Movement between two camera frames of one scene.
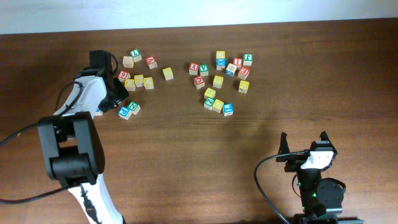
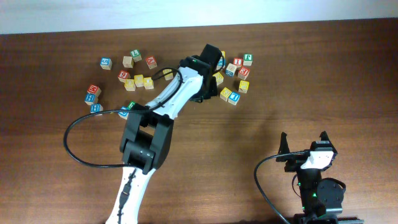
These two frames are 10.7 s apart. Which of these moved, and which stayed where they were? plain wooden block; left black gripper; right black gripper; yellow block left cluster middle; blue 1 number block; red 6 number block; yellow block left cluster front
Moved: left black gripper; blue 1 number block
Stayed: right black gripper; plain wooden block; yellow block left cluster front; yellow block left cluster middle; red 6 number block
